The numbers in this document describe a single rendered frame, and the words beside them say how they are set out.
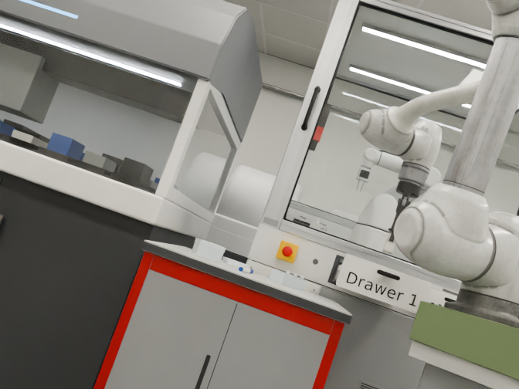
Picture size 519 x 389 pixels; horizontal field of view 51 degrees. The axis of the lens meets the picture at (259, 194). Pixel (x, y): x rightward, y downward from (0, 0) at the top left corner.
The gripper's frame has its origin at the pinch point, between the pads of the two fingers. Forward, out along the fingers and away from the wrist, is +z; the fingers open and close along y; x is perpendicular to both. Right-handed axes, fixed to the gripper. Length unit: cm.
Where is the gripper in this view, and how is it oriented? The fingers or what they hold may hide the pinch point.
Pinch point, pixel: (390, 242)
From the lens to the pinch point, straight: 179.1
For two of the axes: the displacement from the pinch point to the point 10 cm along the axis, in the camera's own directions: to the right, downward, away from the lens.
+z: -3.4, 9.4, -0.9
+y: 2.1, 1.6, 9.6
